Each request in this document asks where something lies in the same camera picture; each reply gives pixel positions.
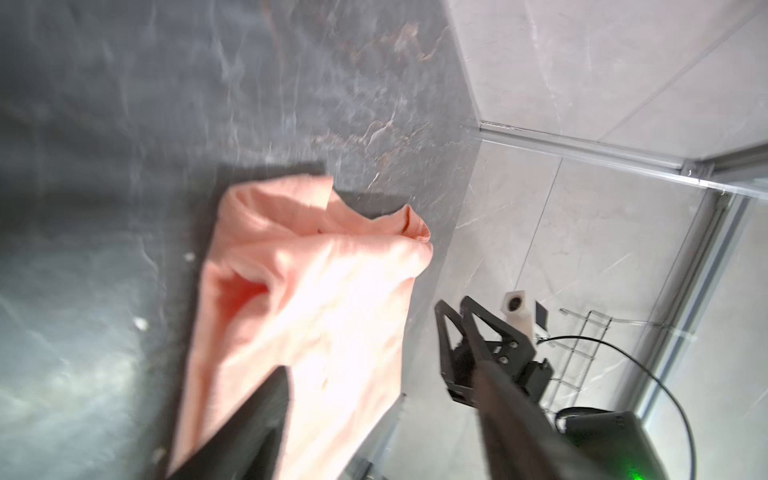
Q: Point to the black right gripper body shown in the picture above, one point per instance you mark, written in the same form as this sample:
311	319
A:
517	362

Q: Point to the aluminium frame corner post right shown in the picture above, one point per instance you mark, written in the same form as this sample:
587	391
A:
740	181

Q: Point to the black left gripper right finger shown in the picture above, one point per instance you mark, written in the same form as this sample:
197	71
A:
519	441

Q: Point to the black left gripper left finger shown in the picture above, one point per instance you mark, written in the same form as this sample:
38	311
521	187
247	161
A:
248	445

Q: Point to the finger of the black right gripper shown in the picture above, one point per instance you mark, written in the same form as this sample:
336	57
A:
508	334
456	356

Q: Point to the peach printed t-shirt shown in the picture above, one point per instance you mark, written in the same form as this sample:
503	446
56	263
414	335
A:
296	278

